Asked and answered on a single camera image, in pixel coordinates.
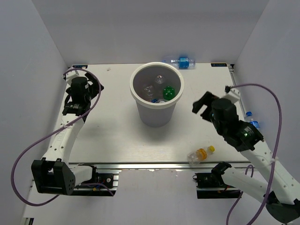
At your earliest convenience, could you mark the green bottle in bin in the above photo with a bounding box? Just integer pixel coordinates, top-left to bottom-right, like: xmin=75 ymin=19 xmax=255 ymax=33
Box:
xmin=163 ymin=86 xmax=176 ymax=101

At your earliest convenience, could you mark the blue corner sticker left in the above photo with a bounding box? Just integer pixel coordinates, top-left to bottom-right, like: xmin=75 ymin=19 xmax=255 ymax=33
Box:
xmin=72 ymin=65 xmax=88 ymax=69

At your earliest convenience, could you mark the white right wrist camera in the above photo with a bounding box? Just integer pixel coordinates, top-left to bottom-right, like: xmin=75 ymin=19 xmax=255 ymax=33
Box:
xmin=223 ymin=89 xmax=240 ymax=104

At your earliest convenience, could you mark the blue corner sticker right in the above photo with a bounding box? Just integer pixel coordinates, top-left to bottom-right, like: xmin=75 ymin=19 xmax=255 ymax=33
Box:
xmin=211 ymin=63 xmax=227 ymax=67

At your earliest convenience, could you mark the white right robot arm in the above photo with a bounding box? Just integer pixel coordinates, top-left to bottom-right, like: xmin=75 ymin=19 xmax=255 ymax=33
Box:
xmin=192 ymin=89 xmax=300 ymax=224

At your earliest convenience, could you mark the blue-cap clear bottle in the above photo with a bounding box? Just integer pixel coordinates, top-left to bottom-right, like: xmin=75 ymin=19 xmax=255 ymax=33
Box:
xmin=245 ymin=111 xmax=260 ymax=130

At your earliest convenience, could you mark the crushed clear bottle in bin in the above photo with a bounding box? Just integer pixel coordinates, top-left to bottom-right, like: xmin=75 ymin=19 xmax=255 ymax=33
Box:
xmin=142 ymin=85 xmax=155 ymax=102

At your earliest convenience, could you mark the white round bin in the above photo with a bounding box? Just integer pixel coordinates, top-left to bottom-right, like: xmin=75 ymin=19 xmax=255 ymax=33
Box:
xmin=129 ymin=62 xmax=184 ymax=127

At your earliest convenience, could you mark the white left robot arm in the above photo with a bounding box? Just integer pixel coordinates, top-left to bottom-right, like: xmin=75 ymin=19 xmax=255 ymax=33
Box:
xmin=31 ymin=71 xmax=104 ymax=195

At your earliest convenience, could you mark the blue corner sticker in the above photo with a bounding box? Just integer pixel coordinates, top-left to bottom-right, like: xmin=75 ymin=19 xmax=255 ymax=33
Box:
xmin=72 ymin=65 xmax=88 ymax=69
xmin=211 ymin=63 xmax=227 ymax=67

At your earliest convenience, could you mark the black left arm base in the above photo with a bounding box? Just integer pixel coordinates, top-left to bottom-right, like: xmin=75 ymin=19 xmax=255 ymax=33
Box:
xmin=71 ymin=165 xmax=119 ymax=196

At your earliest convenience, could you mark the aluminium front rail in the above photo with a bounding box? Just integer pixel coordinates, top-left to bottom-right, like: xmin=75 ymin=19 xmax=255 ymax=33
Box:
xmin=67 ymin=161 xmax=249 ymax=171

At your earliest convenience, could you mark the clear bottle behind bin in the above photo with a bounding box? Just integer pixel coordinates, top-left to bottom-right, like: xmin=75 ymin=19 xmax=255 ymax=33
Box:
xmin=162 ymin=55 xmax=195 ymax=69

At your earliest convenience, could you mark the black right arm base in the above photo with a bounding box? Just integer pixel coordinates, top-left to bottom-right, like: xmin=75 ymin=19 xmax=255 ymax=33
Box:
xmin=193 ymin=172 xmax=241 ymax=199

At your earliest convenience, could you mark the crushed clear blue-label bottle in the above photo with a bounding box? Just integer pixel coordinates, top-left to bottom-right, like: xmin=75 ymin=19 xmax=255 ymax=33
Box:
xmin=150 ymin=98 xmax=168 ymax=104

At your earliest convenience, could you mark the yellow-cap orange-label bottle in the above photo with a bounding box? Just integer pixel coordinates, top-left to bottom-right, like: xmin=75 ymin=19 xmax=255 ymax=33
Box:
xmin=187 ymin=145 xmax=215 ymax=166

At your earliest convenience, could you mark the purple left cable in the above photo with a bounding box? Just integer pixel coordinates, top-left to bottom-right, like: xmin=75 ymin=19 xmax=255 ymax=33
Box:
xmin=10 ymin=67 xmax=115 ymax=207

